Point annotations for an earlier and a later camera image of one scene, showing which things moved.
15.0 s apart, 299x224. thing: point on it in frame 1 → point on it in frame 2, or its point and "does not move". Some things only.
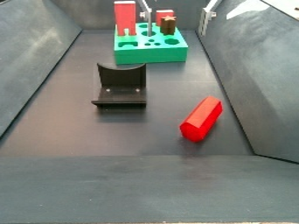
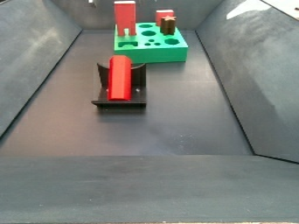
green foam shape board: (142, 49) does not move
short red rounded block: (163, 13) does not move
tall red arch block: (126, 17) does not move
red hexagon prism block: (202, 118) → (119, 83)
